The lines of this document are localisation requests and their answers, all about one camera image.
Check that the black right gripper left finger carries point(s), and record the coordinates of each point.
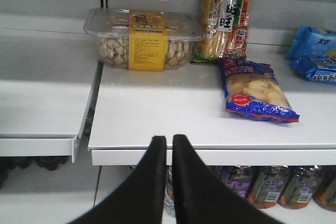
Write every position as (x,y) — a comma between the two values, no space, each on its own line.
(140,198)

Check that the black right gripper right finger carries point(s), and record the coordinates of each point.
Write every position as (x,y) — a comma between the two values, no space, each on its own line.
(200,197)

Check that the purple label tea bottle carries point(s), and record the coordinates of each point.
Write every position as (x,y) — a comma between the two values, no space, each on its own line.
(268,186)

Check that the white supermarket shelf unit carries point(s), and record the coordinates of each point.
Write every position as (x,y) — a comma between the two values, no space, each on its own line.
(56,99)

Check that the blue rice cracker bag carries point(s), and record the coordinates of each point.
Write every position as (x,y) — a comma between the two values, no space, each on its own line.
(252,91)

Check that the clear cookie tub yellow label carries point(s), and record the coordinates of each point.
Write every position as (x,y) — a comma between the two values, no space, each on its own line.
(143,40)

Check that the blue snack pack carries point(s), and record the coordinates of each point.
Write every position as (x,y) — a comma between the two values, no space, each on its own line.
(312,54)

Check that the rice cracker stick pack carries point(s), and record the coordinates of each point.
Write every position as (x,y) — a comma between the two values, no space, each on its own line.
(225,24)

